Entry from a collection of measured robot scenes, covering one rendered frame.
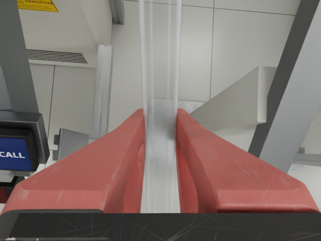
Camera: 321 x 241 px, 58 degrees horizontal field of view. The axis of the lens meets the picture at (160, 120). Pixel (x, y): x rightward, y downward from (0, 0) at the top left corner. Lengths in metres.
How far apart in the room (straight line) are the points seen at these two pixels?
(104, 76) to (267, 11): 0.77
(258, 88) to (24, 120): 0.24
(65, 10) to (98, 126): 0.30
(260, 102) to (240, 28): 0.96
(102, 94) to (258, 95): 0.56
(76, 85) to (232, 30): 0.65
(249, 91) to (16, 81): 0.25
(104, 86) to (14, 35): 0.49
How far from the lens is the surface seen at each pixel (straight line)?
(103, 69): 0.82
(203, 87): 1.15
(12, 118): 0.32
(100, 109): 0.80
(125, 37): 1.18
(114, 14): 1.13
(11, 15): 0.33
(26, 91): 0.37
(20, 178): 0.48
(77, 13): 0.67
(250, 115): 0.33
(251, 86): 0.33
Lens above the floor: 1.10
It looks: 83 degrees down
